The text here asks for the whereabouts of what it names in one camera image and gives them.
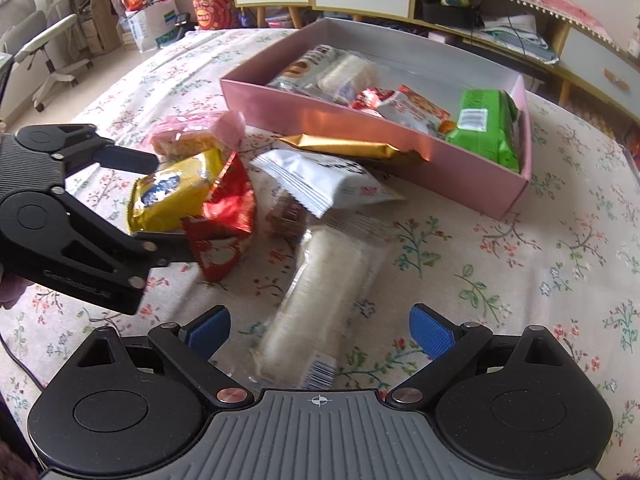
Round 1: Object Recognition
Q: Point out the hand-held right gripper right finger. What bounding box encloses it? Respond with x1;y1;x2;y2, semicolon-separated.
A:
387;302;571;407

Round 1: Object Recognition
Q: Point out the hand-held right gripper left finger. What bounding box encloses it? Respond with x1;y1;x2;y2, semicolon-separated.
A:
75;305;253;408

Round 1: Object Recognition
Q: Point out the floral tablecloth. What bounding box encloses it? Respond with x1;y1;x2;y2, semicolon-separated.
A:
0;27;640;466

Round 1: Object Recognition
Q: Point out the red printed bag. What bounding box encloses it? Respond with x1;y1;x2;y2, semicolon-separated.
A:
187;0;236;31

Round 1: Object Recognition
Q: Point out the white office chair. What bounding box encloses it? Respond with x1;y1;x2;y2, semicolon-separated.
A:
0;0;94;113

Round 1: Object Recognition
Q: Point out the person's left hand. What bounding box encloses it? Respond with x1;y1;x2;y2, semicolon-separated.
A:
0;267;33;312

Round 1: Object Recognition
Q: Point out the silver wafer snack packet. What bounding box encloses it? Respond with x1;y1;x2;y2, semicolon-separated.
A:
264;192;313;241

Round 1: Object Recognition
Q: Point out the dark red fuzzy clothing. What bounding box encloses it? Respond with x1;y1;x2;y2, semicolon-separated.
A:
0;437;43;480

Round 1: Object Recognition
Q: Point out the red snack packet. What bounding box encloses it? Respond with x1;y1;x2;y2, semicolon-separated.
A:
180;151;259;283
348;87;396;111

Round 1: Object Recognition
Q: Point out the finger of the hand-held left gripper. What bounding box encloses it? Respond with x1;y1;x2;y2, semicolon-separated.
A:
59;123;161;179
64;199;202;283

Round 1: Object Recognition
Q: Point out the gold snack bar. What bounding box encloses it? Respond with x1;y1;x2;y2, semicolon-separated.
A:
276;132;430;167

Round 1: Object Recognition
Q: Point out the pile of papers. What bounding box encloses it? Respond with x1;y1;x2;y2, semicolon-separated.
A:
470;12;560;64

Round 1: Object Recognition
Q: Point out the yellow snack packet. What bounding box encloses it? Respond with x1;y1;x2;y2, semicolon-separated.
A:
125;149;228;234

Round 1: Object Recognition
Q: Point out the wooden cabinet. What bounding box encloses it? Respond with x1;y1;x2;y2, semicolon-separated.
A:
227;0;640;126

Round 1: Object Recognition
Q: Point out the white serrated snack packet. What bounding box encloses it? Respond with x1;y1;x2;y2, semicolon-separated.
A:
249;149;407;219

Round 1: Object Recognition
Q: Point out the white paper bag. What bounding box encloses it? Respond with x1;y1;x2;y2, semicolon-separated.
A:
119;0;180;54

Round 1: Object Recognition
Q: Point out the white orange snack packet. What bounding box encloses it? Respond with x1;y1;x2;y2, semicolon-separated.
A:
377;85;453;137

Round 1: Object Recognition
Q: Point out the thin black cable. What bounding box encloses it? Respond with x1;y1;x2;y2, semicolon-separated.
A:
0;330;47;391

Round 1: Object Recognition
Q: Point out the green snack packet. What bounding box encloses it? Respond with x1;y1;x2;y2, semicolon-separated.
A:
444;88;525;173

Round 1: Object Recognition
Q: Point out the wooden desk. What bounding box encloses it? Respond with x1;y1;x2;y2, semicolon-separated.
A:
70;0;121;56

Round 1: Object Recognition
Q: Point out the pink cardboard box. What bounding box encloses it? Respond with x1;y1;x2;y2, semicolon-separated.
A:
220;16;533;221

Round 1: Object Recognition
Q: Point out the pink snack packet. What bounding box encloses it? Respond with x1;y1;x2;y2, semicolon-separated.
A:
149;109;247;157

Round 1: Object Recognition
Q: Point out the clear rice cracker packet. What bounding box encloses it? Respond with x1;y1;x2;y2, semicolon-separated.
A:
317;54;377;106
252;217;396;391

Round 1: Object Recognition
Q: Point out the long silver cookie packet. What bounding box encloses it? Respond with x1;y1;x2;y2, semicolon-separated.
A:
267;44;346;97

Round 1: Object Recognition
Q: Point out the black storage box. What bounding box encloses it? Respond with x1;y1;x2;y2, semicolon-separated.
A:
417;0;485;29

